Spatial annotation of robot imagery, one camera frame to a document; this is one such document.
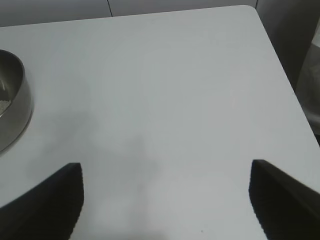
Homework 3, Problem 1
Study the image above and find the stainless steel mixing bowl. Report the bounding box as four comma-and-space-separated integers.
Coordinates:
0, 49, 34, 155

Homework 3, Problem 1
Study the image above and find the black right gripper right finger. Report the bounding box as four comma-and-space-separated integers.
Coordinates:
248, 159, 320, 240

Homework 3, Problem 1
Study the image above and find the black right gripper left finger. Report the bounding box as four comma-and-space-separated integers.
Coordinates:
0, 162, 85, 240

